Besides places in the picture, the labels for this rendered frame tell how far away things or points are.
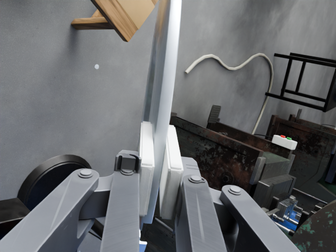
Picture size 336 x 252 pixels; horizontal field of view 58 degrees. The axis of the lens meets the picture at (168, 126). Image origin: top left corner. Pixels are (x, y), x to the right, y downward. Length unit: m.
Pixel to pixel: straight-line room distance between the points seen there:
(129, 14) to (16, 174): 0.79
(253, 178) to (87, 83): 0.91
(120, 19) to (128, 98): 0.63
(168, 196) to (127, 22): 0.95
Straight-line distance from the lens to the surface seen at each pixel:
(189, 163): 0.18
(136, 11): 1.10
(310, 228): 1.31
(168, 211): 0.16
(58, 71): 1.34
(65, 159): 1.46
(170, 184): 0.15
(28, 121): 1.34
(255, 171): 1.57
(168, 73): 0.18
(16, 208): 0.63
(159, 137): 0.18
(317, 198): 3.31
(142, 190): 0.15
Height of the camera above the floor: 1.16
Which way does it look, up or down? 37 degrees down
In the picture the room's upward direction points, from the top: 113 degrees clockwise
